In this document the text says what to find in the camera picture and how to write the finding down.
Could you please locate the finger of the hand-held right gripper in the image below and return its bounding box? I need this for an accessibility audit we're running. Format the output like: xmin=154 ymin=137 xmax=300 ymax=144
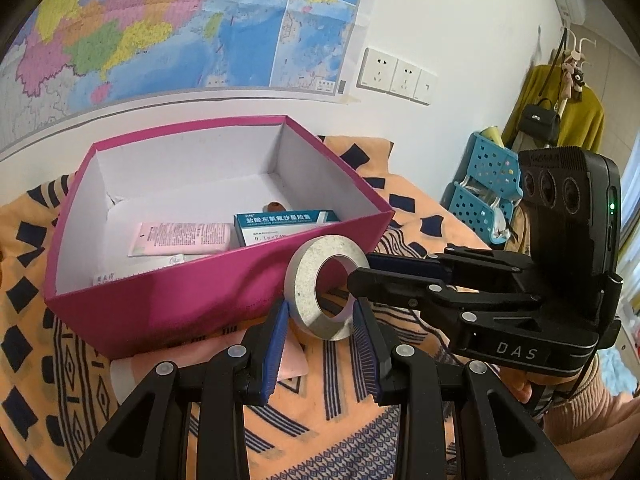
xmin=367 ymin=246 xmax=533 ymax=286
xmin=346 ymin=266 xmax=543 ymax=346

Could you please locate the blue plastic basket rack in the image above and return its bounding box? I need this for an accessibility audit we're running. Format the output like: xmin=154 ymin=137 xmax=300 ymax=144
xmin=440 ymin=130 xmax=523 ymax=246

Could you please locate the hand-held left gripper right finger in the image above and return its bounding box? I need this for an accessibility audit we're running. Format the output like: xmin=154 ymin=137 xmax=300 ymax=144
xmin=351 ymin=300 xmax=576 ymax=480

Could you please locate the white wall switch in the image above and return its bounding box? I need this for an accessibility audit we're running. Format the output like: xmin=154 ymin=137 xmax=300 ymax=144
xmin=412 ymin=69 xmax=437 ymax=106

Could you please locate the orange patterned blanket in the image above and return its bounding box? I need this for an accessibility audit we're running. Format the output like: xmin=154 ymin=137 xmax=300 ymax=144
xmin=0 ymin=135 xmax=551 ymax=480

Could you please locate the person's right forearm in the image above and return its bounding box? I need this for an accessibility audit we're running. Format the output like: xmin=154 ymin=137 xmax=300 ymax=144
xmin=542 ymin=355 xmax=640 ymax=480

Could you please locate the yellow garment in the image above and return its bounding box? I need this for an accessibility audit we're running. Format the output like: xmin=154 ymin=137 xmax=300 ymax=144
xmin=502 ymin=64 xmax=606 ymax=153

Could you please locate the teal and white medicine box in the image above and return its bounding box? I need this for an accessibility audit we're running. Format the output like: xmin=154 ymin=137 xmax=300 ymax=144
xmin=233 ymin=208 xmax=342 ymax=248

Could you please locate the pink tube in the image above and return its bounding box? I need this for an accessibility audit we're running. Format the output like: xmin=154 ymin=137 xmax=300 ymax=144
xmin=127 ymin=221 xmax=236 ymax=257

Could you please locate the person's right hand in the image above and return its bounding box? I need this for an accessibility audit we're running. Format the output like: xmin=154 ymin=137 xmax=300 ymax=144
xmin=499 ymin=366 xmax=550 ymax=407

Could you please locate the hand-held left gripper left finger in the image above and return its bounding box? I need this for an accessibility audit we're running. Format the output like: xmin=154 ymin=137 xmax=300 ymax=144
xmin=65 ymin=300 xmax=292 ymax=480

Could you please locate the white coat rack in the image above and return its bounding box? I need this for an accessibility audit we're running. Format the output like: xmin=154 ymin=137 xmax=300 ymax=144
xmin=550 ymin=30 xmax=598 ymax=111

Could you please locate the white paper packet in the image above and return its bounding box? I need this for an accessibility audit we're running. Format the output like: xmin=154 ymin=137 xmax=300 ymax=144
xmin=91 ymin=269 xmax=151 ymax=287

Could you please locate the light blue cloth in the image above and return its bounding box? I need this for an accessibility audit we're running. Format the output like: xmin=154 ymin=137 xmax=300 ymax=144
xmin=597 ymin=345 xmax=640 ymax=387

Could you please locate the grey tape roll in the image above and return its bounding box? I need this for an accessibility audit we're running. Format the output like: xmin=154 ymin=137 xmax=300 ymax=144
xmin=284 ymin=235 xmax=371 ymax=342

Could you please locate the black cable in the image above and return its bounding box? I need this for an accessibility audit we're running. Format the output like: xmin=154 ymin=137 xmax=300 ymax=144
xmin=530 ymin=345 xmax=608 ymax=418

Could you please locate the pink card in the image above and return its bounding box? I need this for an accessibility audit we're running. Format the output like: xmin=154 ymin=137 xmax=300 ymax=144
xmin=275 ymin=340 xmax=310 ymax=381

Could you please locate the colourful wall map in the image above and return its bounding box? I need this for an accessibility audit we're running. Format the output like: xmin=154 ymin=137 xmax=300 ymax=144
xmin=0 ymin=0 xmax=373 ymax=161

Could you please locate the pink cardboard box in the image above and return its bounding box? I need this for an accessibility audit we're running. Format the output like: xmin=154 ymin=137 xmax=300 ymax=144
xmin=44 ymin=115 xmax=396 ymax=360

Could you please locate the black handbag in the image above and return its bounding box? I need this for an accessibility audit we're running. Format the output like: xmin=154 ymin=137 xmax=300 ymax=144
xmin=517 ymin=99 xmax=562 ymax=141

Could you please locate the white cosmetic box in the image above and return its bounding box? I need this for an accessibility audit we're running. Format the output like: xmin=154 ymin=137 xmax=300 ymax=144
xmin=145 ymin=253 xmax=213 ymax=273

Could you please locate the small plush toy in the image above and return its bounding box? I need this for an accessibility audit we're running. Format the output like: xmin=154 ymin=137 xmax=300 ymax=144
xmin=560 ymin=57 xmax=588 ymax=96

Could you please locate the white wall socket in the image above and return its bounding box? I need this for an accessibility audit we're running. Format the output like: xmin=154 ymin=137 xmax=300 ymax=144
xmin=356 ymin=47 xmax=400 ymax=92
xmin=389 ymin=58 xmax=423 ymax=99

